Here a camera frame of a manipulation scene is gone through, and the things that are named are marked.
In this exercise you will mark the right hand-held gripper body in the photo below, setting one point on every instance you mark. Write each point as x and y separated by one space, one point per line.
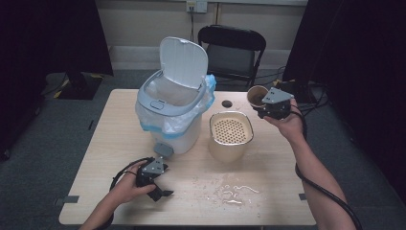
277 103

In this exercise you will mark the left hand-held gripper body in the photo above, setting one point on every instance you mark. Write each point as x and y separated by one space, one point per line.
153 169

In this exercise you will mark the brown paper cup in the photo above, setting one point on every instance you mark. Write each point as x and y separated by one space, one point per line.
256 96

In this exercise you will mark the white pedal trash can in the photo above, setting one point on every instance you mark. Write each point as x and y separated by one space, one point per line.
175 96

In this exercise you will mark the person's right hand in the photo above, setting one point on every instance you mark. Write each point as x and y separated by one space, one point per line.
288 126

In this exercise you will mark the person's left hand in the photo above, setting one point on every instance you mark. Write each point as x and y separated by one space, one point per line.
127 188

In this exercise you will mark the black yellow striped base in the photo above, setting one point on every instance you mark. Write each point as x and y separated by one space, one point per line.
301 91

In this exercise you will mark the beige bin with strainer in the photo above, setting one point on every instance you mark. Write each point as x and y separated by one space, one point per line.
230 145

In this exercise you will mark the translucent blue-edged trash bag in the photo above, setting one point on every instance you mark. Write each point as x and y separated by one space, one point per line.
178 123

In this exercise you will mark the black folding chair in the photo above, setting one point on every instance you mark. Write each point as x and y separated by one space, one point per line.
233 57

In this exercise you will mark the spilled liquid puddle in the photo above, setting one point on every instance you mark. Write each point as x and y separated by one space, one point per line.
234 193

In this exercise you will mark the grey floor tape strip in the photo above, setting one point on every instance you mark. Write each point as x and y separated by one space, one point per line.
68 199
302 196

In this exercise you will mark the black curtain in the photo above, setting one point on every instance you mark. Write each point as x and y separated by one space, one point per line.
360 64
48 35

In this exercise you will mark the black stand base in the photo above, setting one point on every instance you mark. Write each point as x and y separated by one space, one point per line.
79 86

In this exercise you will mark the white wall socket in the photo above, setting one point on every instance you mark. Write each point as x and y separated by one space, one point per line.
197 5

